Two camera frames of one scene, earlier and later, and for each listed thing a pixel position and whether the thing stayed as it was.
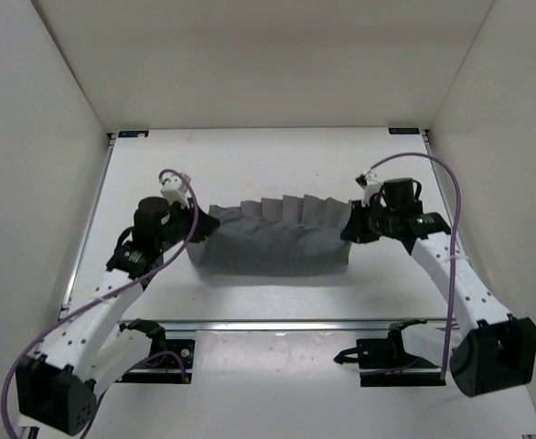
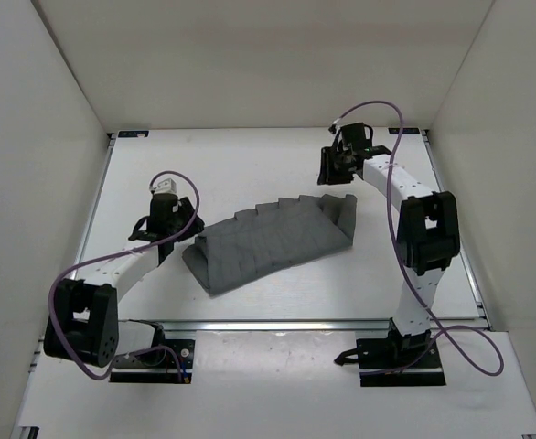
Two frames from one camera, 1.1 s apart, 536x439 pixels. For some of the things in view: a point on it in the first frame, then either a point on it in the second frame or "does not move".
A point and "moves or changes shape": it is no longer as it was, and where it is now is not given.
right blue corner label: [404, 131] does not move
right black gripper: [355, 230] → [328, 176]
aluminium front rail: [293, 325] does not move
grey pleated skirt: [280, 231] moves or changes shape
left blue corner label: [134, 134] does not move
